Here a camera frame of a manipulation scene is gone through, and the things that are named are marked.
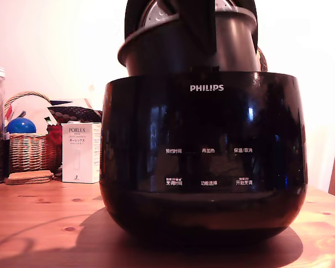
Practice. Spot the black Philips rice cooker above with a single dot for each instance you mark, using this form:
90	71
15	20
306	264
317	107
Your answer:
203	125

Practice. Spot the blue ball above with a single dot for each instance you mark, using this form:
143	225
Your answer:
21	125

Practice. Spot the red knitted cloth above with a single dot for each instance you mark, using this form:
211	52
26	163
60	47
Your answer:
54	139

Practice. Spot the cork coaster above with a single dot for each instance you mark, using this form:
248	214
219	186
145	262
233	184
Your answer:
23	181
32	175

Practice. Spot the white Porlex box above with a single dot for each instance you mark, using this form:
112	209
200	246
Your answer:
81	153

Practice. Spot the dark cooking pot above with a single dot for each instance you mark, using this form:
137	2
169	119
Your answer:
156	56

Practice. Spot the brown woven object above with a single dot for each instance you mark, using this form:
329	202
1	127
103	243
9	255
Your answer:
263	60

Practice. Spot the woven wicker basket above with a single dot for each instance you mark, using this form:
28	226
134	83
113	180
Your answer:
28	152

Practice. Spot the dark dotted pattern cushion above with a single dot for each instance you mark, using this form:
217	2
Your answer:
76	113

